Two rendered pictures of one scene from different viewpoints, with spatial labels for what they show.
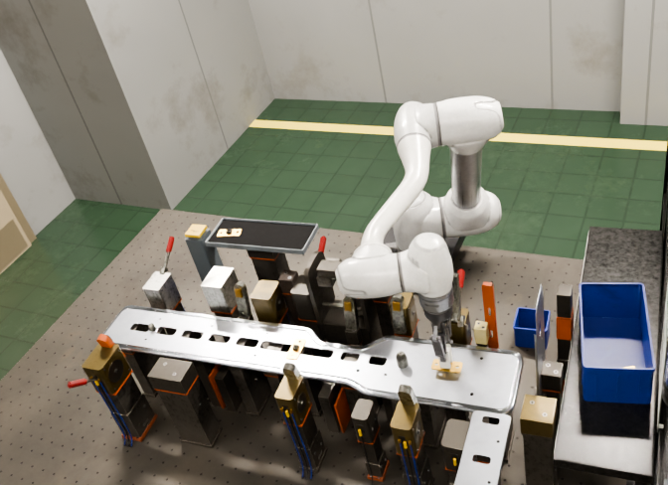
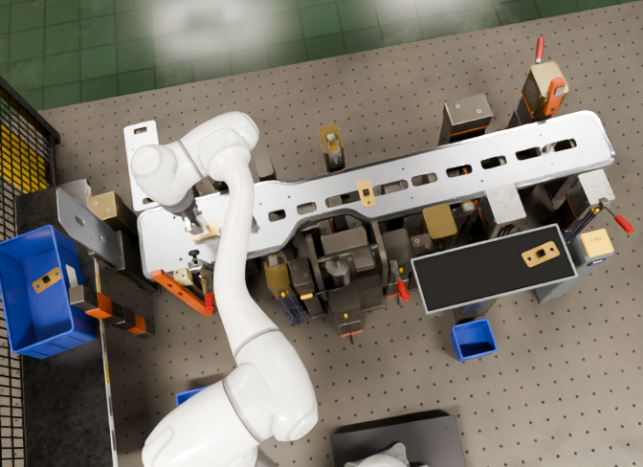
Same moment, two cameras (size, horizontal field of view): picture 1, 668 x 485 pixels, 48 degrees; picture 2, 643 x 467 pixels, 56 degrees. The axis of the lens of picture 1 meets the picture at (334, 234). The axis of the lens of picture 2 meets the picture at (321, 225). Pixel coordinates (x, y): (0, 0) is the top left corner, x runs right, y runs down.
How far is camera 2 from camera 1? 216 cm
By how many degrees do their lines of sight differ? 72
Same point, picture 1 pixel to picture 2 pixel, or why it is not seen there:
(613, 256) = (78, 450)
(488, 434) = not seen: hidden behind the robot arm
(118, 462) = (506, 103)
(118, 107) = not seen: outside the picture
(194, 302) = (624, 297)
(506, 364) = (155, 262)
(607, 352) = (62, 301)
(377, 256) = (205, 138)
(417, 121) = (252, 365)
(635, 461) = (27, 203)
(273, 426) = not seen: hidden behind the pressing
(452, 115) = (202, 397)
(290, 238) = (446, 277)
